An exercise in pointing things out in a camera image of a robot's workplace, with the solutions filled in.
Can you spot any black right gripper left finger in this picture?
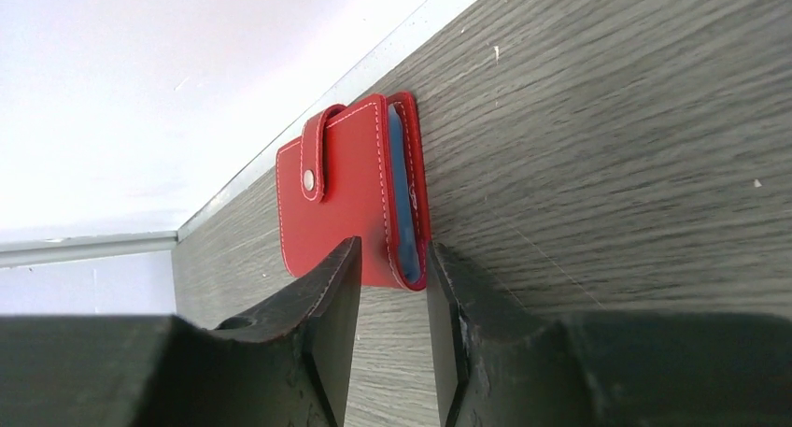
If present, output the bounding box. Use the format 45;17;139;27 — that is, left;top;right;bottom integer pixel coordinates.
1;237;362;426

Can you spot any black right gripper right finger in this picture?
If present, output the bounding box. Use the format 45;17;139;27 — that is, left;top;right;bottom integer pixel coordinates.
426;243;791;426

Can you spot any red leather card holder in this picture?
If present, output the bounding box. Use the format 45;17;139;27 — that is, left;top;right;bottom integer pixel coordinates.
276;92;431;292

